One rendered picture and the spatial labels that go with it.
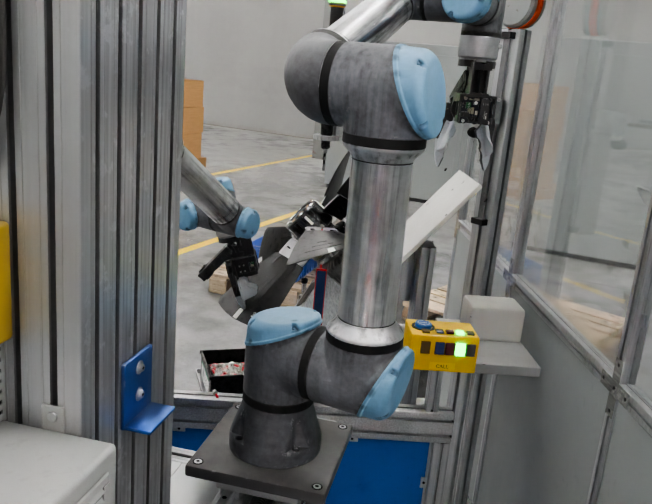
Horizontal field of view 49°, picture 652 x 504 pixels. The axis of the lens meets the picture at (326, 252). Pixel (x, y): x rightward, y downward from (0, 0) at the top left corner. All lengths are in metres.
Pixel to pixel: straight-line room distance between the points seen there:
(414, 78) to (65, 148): 0.42
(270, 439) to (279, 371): 0.11
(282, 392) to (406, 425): 0.71
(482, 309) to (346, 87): 1.38
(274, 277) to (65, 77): 1.32
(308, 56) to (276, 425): 0.55
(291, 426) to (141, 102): 0.55
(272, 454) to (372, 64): 0.60
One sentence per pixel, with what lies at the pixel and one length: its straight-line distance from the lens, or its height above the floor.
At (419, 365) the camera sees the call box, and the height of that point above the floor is 0.99.
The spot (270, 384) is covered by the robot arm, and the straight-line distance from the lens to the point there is 1.10.
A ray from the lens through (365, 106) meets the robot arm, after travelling 0.93.
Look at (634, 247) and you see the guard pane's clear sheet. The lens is 1.79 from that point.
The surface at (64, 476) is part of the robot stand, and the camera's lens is 0.79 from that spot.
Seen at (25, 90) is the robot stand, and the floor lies 1.60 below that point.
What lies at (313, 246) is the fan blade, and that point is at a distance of 1.78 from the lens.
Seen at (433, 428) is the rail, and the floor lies 0.82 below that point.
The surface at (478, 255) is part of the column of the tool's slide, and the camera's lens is 2.46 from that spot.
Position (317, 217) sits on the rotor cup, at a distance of 2.00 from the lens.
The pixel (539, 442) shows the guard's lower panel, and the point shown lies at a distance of 2.26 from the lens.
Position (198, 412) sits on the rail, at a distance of 1.75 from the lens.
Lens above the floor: 1.66
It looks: 15 degrees down
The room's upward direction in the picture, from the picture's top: 5 degrees clockwise
